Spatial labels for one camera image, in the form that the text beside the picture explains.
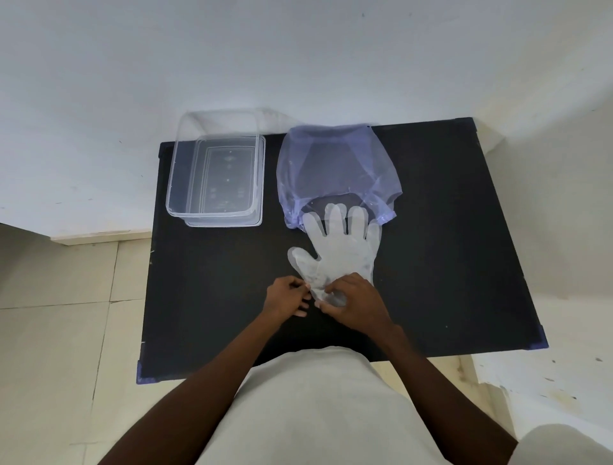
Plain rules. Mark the person's left hand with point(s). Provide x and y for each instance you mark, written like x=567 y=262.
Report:
x=280 y=299

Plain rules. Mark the person's right hand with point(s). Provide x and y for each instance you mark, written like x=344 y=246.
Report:
x=359 y=306

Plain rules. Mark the person's right fingers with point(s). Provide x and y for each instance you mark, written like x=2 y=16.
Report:
x=342 y=286

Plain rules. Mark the person's left fingers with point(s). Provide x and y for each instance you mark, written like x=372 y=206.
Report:
x=299 y=306

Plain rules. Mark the clear plastic disposable glove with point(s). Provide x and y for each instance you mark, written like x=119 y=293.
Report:
x=342 y=249

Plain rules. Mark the person's left forearm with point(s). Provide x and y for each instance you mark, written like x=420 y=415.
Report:
x=206 y=383

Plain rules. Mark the person's right forearm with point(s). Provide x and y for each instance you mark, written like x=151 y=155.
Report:
x=440 y=397

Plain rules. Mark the person's white shirt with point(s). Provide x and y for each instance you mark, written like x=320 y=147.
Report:
x=321 y=412

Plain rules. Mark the blue plastic shower cap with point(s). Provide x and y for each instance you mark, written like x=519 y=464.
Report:
x=335 y=167

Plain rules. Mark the clear plastic storage container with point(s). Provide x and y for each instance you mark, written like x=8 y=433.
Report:
x=220 y=177

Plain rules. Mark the person's white trouser leg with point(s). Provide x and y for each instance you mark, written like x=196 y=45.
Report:
x=565 y=448

